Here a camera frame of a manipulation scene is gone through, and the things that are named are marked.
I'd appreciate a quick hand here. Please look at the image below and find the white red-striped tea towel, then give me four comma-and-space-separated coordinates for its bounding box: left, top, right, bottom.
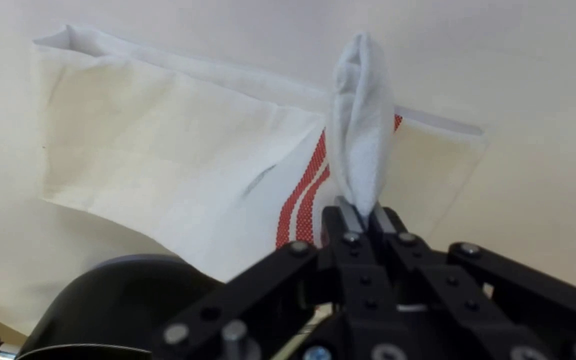
35, 26, 485, 281

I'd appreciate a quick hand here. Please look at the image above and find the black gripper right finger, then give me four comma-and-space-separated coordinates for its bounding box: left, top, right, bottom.
368, 207, 421, 265

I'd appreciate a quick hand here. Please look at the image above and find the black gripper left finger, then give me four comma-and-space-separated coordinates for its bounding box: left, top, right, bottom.
322, 207, 366, 266

